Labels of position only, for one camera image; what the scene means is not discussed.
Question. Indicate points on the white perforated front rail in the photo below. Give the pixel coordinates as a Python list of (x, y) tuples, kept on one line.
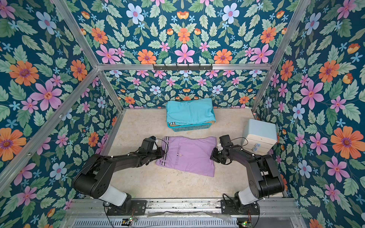
[(154, 223)]

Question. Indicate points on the teal plastic basket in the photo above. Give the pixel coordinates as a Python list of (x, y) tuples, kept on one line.
[(190, 127)]

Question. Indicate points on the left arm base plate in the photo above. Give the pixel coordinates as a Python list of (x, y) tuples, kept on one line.
[(128, 208)]

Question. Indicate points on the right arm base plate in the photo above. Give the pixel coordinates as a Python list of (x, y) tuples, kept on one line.
[(229, 207)]

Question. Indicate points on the light blue drawer cabinet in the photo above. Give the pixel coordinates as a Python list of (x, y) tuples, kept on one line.
[(259, 137)]

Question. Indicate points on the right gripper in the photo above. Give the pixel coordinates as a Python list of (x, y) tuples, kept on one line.
[(216, 155)]

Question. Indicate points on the black wall hook rail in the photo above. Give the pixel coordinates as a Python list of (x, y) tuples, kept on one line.
[(178, 67)]

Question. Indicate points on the teal pants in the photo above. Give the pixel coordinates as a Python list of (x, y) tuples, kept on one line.
[(190, 112)]

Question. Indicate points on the purple pants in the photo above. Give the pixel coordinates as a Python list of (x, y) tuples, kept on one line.
[(188, 155)]

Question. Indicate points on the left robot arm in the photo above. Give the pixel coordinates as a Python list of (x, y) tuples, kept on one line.
[(94, 179)]

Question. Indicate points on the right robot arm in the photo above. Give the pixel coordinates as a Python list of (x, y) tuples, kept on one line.
[(263, 175)]

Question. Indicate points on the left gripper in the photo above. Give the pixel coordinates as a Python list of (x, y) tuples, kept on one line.
[(160, 155)]

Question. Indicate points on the beige pants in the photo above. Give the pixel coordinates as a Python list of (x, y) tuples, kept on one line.
[(190, 124)]

